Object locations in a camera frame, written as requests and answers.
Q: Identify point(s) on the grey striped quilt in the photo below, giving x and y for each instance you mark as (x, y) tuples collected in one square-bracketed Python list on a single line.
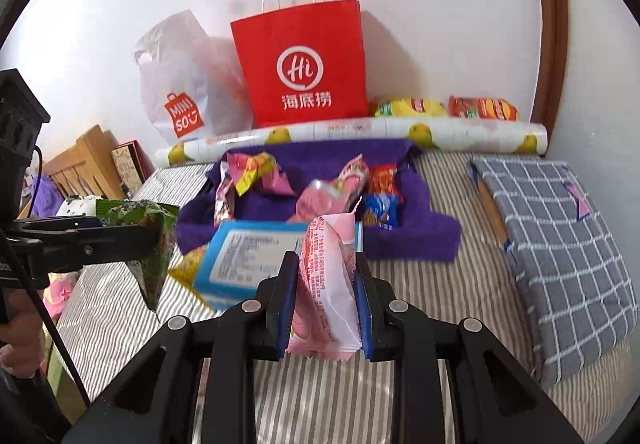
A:
[(440, 284)]

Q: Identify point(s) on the grey checked cushion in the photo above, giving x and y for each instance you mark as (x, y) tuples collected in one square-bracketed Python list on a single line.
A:
[(550, 249)]

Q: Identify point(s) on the yellow red noodle packet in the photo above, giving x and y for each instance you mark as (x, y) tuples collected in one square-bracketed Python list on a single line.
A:
[(410, 106)]

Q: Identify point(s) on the yellow pink snack packet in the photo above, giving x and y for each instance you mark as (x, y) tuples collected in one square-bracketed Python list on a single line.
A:
[(250, 174)]

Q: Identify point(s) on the brown wooden door frame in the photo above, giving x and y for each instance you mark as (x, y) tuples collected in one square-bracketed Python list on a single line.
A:
[(555, 24)]

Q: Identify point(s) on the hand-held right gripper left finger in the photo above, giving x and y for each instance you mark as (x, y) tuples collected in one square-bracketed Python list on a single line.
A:
[(282, 304)]

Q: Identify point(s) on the green snack packet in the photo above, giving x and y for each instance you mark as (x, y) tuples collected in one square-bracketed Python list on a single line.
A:
[(150, 274)]

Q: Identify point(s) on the small blue snack packet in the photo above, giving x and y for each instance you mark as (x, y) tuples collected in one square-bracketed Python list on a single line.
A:
[(382, 211)]

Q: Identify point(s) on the person's left forearm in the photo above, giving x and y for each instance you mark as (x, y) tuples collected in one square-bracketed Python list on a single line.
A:
[(25, 414)]

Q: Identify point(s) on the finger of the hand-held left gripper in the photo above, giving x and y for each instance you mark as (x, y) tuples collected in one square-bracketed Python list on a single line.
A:
[(60, 223), (115, 241)]

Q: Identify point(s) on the pale pink snack packet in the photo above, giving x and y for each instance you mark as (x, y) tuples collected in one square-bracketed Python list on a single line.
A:
[(325, 284)]

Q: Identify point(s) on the wooden headboard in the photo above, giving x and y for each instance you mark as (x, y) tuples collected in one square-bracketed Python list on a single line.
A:
[(90, 149)]

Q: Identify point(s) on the lemon print paper roll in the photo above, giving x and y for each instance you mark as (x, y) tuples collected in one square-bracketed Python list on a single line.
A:
[(450, 131)]

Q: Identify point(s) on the orange noodle packet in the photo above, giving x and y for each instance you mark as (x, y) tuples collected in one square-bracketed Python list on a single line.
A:
[(480, 108)]

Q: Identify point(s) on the small red snack packet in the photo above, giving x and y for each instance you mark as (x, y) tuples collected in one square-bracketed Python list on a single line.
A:
[(384, 180)]

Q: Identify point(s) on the magenta snack packet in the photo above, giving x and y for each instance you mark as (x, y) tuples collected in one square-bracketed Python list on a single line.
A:
[(280, 184)]

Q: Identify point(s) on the person's left hand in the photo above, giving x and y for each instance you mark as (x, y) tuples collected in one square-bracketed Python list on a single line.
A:
[(20, 344)]

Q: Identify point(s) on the green pink floral sheet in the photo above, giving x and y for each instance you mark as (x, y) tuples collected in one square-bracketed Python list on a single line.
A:
[(59, 296)]

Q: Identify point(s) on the red paper bag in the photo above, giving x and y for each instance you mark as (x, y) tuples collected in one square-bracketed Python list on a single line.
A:
[(300, 44)]

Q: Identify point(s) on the blue snack box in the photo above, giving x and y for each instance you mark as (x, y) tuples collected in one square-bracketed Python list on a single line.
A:
[(240, 254)]

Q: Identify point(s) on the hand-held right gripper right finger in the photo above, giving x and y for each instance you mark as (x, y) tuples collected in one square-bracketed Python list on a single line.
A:
[(362, 304)]

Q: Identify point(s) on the long white pink snack packet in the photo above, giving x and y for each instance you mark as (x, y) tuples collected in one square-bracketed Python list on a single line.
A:
[(350, 179)]

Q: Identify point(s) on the pink white striped snack packet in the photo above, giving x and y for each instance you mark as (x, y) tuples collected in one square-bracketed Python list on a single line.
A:
[(223, 199)]

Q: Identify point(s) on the white plastic shopping bag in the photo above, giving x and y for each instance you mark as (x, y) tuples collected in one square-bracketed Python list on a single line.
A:
[(175, 74)]

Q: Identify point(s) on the brown patterned box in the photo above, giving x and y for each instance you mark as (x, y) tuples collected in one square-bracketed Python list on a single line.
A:
[(125, 169)]

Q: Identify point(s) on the purple cloth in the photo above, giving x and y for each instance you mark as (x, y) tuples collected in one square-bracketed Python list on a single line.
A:
[(425, 234), (47, 196)]

